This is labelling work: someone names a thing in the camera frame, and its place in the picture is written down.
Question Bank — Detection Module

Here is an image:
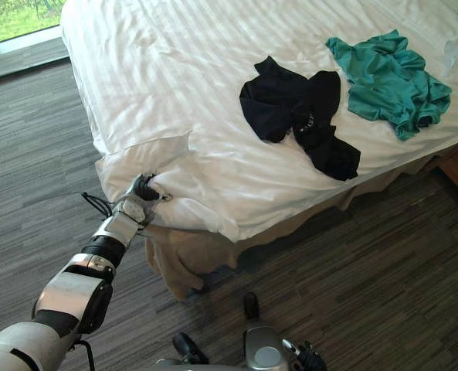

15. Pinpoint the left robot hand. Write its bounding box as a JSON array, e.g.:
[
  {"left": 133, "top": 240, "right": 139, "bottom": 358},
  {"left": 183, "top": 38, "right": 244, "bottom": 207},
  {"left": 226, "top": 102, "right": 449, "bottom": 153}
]
[{"left": 129, "top": 173, "right": 174, "bottom": 203}]

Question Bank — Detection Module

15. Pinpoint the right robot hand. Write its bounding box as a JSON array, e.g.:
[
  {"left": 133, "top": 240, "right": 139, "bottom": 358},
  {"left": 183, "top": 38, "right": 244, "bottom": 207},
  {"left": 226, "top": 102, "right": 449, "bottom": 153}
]
[{"left": 280, "top": 339, "right": 328, "bottom": 371}]

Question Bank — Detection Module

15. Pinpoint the beige bed skirt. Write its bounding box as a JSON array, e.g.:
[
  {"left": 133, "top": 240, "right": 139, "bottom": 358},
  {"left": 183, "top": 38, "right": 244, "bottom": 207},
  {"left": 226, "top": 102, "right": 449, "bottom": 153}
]
[{"left": 143, "top": 154, "right": 442, "bottom": 302}]

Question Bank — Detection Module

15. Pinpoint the black cloth garment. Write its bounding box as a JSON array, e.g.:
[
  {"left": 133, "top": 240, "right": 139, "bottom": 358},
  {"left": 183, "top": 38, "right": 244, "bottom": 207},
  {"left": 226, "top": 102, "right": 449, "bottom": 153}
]
[{"left": 239, "top": 55, "right": 362, "bottom": 182}]

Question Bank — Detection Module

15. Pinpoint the green cloth garment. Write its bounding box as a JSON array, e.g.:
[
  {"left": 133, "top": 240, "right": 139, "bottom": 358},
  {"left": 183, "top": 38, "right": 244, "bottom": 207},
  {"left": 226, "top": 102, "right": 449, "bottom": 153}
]
[{"left": 324, "top": 29, "right": 453, "bottom": 142}]

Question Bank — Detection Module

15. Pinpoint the silver robot body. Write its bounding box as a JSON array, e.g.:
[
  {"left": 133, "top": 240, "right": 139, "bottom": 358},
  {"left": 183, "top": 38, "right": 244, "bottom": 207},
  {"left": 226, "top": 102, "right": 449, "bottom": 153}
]
[{"left": 154, "top": 357, "right": 249, "bottom": 371}]

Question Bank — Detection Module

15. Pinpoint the window glass pane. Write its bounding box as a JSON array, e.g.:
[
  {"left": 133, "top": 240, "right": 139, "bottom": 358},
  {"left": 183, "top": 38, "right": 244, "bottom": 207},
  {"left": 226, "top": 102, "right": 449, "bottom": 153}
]
[{"left": 0, "top": 0, "right": 66, "bottom": 44}]

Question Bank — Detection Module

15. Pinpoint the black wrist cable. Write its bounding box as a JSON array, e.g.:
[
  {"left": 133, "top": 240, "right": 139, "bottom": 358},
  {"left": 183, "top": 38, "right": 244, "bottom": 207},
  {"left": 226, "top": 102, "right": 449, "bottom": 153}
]
[{"left": 80, "top": 191, "right": 116, "bottom": 218}]

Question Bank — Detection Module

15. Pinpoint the dark window frame sill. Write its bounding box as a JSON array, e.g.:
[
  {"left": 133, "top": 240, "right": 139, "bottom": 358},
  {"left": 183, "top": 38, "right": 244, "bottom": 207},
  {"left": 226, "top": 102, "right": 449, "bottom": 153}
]
[{"left": 0, "top": 24, "right": 70, "bottom": 84}]

